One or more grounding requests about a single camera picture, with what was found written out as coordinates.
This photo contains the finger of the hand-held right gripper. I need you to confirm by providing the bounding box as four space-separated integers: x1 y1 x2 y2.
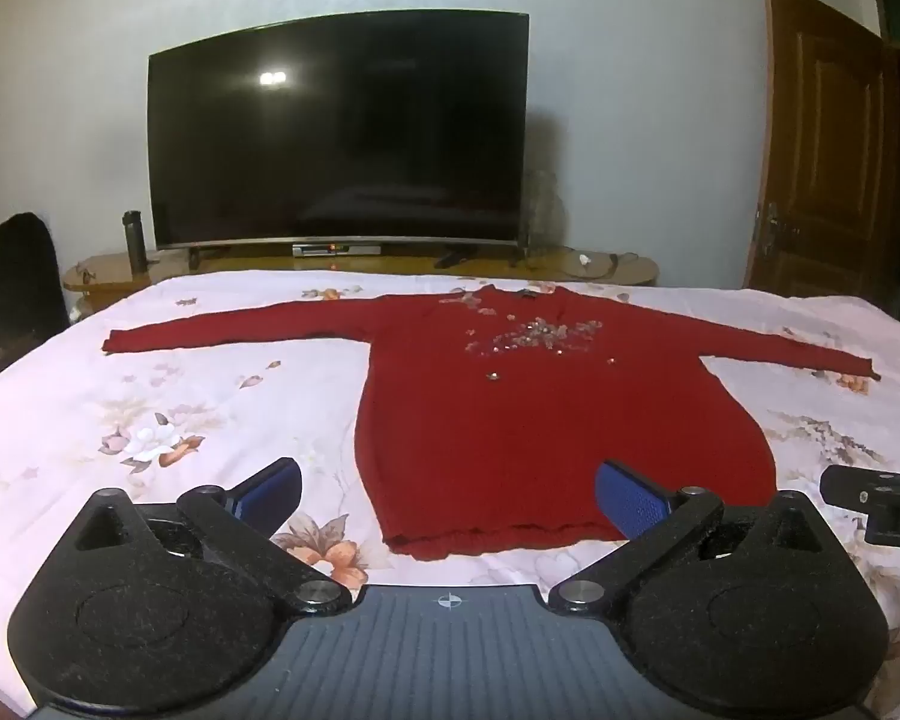
821 465 900 515

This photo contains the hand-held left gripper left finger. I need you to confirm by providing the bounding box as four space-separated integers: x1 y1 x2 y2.
71 457 353 616

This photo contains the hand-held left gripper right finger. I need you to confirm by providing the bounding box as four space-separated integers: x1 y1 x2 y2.
551 460 833 616

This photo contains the red beaded sweater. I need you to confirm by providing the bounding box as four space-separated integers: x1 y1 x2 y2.
103 283 882 562

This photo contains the pink floral bed sheet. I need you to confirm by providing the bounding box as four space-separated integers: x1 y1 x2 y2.
0 268 900 720

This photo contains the silver set-top box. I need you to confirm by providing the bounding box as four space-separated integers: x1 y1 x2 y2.
292 242 383 257

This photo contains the wooden television stand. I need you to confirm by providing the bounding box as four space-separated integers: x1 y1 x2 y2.
61 242 659 316

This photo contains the black thermos bottle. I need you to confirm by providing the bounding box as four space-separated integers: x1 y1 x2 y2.
124 210 149 272

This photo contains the brown wooden door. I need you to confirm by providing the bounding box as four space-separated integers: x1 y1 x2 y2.
742 0 900 316

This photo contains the black curved television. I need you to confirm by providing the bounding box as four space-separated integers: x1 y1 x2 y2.
147 11 531 271

